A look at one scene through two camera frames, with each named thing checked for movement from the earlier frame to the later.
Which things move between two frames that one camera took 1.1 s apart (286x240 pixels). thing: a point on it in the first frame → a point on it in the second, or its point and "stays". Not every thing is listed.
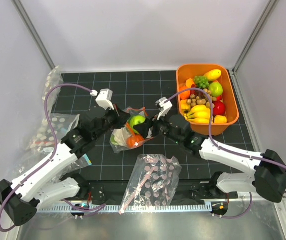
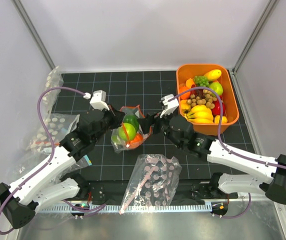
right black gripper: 149,122 stays
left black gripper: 121,117 stays
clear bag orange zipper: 124,138 stays
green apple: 136,120 → 127,131
